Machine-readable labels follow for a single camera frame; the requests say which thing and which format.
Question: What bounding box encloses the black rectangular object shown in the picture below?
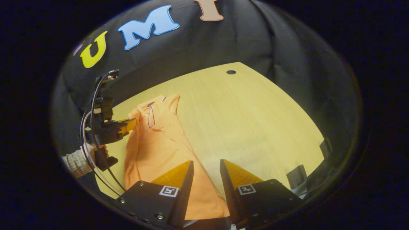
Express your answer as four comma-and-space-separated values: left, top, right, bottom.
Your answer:
319, 137, 334, 160
286, 164, 308, 190

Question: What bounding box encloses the black backdrop cloth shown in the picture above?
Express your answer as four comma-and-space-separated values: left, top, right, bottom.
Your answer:
51, 0, 361, 198

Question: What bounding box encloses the orange T-shirt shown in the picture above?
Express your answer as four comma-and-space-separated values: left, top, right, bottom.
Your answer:
124, 93, 230, 221

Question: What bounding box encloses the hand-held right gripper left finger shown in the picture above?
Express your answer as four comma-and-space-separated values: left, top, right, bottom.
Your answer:
116, 160, 194, 229

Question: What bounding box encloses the black cable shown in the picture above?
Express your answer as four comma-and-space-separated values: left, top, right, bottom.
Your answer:
89, 74, 127, 193

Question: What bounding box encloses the white cable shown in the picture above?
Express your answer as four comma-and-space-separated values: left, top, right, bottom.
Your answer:
80, 109, 122, 196

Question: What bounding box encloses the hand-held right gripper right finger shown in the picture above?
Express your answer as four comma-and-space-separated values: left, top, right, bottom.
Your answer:
220, 159, 302, 229

